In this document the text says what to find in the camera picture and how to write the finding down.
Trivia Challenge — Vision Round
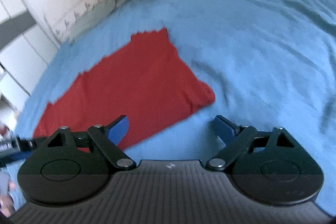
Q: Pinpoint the white wardrobe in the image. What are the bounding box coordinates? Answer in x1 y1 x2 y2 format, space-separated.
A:
1 0 58 112

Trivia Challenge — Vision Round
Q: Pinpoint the light blue bed sheet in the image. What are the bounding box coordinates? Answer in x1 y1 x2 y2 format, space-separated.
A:
15 0 335 214

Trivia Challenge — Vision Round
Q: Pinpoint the grey-green pillow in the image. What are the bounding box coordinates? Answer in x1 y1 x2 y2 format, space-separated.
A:
66 0 128 43

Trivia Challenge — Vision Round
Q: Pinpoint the red knit sweater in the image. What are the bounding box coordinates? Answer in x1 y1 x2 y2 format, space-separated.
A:
34 29 215 149

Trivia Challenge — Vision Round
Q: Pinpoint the person's left hand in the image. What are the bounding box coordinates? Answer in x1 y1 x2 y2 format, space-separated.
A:
1 171 15 217

